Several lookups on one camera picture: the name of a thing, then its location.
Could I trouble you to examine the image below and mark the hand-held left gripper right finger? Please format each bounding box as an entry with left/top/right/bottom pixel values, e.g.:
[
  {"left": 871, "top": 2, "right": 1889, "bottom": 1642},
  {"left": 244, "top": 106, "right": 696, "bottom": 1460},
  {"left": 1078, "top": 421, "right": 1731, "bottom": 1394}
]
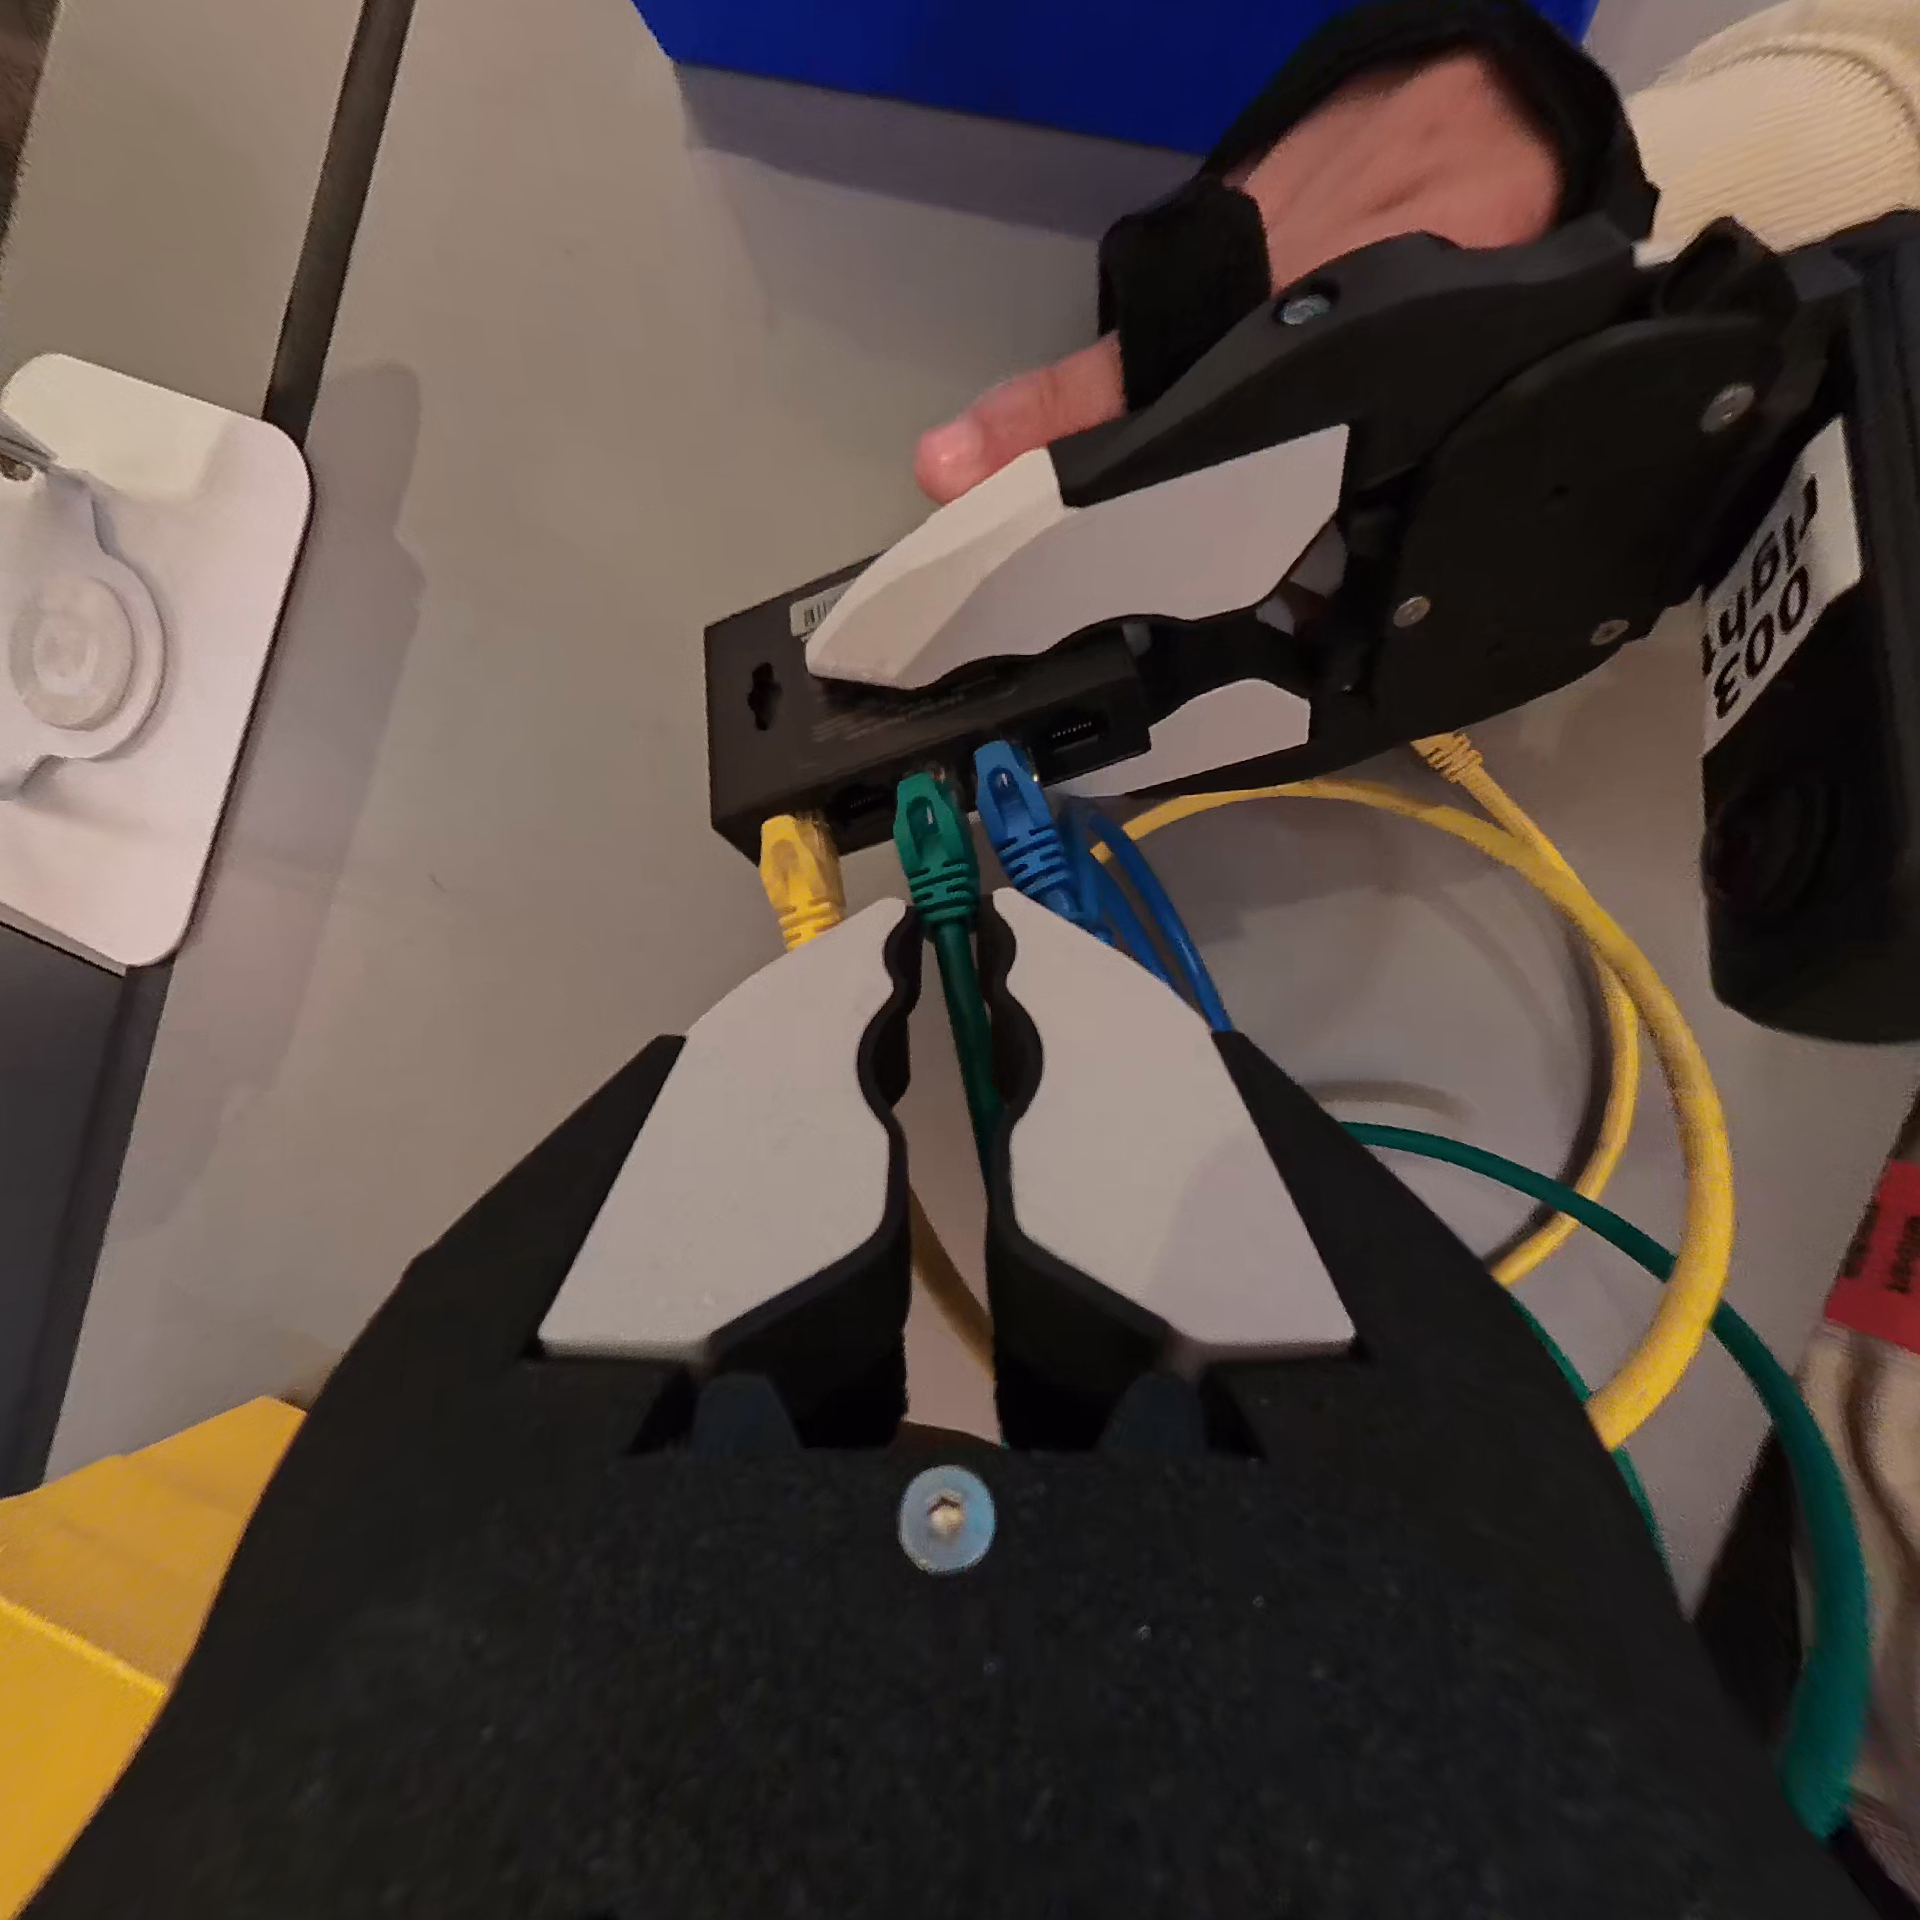
[{"left": 984, "top": 887, "right": 1363, "bottom": 1366}]

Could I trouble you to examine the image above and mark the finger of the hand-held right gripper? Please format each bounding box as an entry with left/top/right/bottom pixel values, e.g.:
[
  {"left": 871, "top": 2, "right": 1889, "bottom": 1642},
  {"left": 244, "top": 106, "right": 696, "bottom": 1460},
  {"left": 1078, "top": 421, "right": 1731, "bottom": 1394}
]
[
  {"left": 1067, "top": 674, "right": 1319, "bottom": 800},
  {"left": 806, "top": 422, "right": 1355, "bottom": 694}
]

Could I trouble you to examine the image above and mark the green ethernet cable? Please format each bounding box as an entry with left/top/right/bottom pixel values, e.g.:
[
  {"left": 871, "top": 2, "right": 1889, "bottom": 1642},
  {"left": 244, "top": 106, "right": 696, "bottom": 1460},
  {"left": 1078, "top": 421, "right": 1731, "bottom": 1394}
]
[{"left": 892, "top": 772, "right": 1875, "bottom": 1845}]

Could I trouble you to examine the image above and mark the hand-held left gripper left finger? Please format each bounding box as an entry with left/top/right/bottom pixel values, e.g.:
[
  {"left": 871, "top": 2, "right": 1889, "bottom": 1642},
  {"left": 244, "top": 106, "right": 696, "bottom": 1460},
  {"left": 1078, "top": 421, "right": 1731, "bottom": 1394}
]
[{"left": 537, "top": 895, "right": 921, "bottom": 1366}]

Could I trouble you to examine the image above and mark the person's right hand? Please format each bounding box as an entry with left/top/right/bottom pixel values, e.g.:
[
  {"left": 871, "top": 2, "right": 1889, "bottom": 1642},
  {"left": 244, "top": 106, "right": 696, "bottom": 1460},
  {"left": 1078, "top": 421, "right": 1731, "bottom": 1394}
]
[{"left": 912, "top": 0, "right": 1662, "bottom": 507}]

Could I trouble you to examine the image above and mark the red tag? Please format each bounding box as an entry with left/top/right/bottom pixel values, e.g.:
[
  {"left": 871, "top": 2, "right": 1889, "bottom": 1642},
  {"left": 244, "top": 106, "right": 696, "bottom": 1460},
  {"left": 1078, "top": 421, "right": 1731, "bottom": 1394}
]
[{"left": 1823, "top": 1155, "right": 1920, "bottom": 1360}]

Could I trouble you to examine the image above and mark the black network switch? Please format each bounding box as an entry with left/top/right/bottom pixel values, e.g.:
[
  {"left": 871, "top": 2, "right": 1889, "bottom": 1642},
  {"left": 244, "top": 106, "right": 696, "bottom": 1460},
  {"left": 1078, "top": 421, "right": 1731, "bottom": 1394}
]
[{"left": 704, "top": 556, "right": 1154, "bottom": 861}]

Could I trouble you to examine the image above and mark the blue ethernet cable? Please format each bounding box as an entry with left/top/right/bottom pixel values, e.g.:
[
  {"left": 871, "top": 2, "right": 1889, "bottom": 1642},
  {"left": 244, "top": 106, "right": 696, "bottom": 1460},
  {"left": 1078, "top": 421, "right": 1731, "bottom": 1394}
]
[{"left": 972, "top": 738, "right": 1234, "bottom": 1037}]

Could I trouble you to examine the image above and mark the yellow ethernet cable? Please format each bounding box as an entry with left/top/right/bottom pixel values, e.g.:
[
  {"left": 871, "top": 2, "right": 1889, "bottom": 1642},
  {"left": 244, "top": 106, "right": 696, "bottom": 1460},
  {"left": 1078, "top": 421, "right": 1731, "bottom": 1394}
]
[{"left": 760, "top": 728, "right": 1737, "bottom": 1453}]

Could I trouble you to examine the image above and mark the person's right forearm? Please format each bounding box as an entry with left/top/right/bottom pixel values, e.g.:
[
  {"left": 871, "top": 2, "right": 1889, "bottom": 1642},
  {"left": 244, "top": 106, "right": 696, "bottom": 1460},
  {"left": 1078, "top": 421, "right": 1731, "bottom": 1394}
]
[{"left": 1622, "top": 0, "right": 1920, "bottom": 255}]

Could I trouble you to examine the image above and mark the blue plastic bin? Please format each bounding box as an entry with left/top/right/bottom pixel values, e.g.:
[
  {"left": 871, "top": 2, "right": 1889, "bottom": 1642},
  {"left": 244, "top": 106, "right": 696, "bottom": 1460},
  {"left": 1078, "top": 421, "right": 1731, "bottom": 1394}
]
[{"left": 632, "top": 0, "right": 1594, "bottom": 154}]

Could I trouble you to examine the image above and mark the yellow plastic bin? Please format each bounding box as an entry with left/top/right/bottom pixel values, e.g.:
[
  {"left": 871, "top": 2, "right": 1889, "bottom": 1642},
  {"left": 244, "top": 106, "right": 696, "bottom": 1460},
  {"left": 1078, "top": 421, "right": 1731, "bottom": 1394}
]
[{"left": 0, "top": 1394, "right": 308, "bottom": 1920}]

